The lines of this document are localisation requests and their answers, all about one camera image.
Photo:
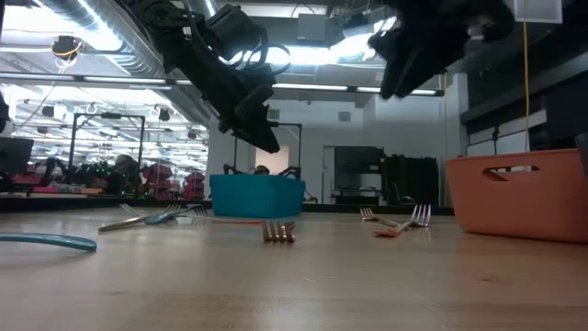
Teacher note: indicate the gold fork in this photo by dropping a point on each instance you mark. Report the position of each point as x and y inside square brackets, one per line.
[124, 223]
[278, 233]
[369, 214]

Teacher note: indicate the silver round ventilation duct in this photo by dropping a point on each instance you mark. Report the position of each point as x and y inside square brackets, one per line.
[110, 41]

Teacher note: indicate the black gantry frame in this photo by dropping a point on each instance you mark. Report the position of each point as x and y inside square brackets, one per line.
[299, 147]
[72, 147]

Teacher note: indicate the black background robot arm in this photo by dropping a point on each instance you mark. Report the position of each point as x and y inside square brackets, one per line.
[229, 169]
[291, 172]

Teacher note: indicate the teal plastic bin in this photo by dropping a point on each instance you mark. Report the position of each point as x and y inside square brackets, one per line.
[257, 195]

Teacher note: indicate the orange plastic bin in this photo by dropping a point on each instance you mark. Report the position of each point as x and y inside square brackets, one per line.
[528, 211]

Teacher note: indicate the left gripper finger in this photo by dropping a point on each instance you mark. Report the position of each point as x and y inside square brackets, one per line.
[255, 106]
[262, 135]

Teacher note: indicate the red chair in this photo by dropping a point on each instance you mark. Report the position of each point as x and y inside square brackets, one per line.
[195, 186]
[157, 172]

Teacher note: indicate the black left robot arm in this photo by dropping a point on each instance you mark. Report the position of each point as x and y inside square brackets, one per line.
[184, 41]

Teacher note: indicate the person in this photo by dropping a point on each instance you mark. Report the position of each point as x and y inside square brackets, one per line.
[262, 170]
[121, 177]

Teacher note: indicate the dark shelf unit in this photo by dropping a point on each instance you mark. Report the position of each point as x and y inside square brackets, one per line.
[358, 161]

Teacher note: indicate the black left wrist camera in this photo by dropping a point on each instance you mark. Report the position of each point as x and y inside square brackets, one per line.
[234, 25]

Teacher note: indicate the black aluminium table frame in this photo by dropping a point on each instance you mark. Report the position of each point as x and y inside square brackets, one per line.
[92, 203]

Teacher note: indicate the grey wall vent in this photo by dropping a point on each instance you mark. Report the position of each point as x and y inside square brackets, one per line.
[344, 116]

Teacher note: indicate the black cabinet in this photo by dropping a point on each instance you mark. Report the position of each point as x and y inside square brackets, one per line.
[411, 181]

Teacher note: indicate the black monitor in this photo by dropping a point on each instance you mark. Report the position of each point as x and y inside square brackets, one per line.
[14, 156]

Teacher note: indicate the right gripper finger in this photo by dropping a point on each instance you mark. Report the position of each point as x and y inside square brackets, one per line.
[427, 73]
[399, 73]

